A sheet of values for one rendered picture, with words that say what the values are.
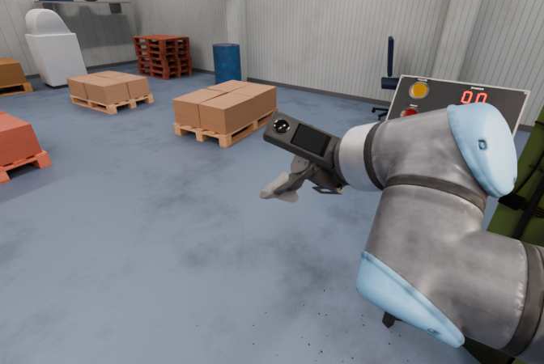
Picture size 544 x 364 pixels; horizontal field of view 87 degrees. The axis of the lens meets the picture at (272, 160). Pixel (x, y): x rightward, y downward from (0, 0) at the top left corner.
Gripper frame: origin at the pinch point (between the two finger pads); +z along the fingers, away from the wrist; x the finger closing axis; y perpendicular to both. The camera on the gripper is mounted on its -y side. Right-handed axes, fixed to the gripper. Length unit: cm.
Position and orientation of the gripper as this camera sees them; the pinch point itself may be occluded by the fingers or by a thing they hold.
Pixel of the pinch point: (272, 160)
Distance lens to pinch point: 56.5
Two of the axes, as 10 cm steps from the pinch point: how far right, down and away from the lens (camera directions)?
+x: 3.8, -8.7, 3.0
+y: 7.6, 4.8, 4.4
